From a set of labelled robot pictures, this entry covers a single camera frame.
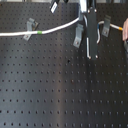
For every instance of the left grey cable clip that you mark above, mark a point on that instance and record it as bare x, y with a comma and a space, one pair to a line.
31, 26

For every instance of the person's hand at right edge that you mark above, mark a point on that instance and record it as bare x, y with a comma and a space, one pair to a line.
125, 30

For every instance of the black perforated pegboard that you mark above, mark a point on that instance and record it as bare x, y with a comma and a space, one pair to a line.
46, 82

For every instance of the grey cable clip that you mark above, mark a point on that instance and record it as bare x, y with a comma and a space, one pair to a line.
78, 36
31, 26
106, 26

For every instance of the middle grey cable clip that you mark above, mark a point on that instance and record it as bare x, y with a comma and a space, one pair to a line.
78, 36

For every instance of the white tag at top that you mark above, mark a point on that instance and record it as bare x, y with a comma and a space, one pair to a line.
54, 4

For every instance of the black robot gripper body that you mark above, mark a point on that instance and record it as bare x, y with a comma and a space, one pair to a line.
88, 9

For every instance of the right grey cable clip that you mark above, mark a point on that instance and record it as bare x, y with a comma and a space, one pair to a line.
106, 26

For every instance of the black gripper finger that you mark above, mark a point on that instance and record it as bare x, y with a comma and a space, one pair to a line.
92, 48

